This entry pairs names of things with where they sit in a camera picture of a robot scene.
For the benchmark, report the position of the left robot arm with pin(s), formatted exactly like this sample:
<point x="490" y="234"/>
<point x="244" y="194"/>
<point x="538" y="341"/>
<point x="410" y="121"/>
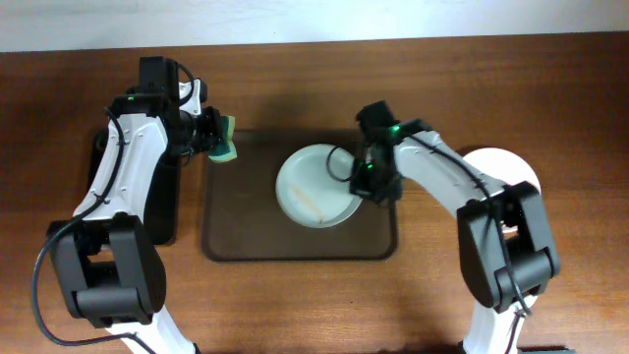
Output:
<point x="108" y="269"/>

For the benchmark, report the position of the white plate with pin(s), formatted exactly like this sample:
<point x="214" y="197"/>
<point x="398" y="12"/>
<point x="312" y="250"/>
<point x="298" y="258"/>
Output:
<point x="503" y="165"/>

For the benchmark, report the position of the green and yellow sponge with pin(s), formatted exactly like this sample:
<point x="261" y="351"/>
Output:
<point x="222" y="147"/>

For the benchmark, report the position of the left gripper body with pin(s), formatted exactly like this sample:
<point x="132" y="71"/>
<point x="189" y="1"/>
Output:
<point x="212" y="130"/>

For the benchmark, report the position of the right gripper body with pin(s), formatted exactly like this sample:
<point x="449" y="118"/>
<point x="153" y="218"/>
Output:
<point x="367" y="182"/>

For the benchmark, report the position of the black rectangular sponge tray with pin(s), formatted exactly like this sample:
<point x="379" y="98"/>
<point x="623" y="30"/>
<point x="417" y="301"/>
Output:
<point x="162" y="196"/>

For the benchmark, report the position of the dark brown serving tray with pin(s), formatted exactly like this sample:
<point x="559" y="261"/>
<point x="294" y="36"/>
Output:
<point x="243" y="221"/>

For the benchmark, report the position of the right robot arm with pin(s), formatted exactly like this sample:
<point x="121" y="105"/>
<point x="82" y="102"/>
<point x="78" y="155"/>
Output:
<point x="507" y="253"/>

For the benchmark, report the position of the pale blue plate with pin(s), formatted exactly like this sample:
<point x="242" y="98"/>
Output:
<point x="308" y="194"/>

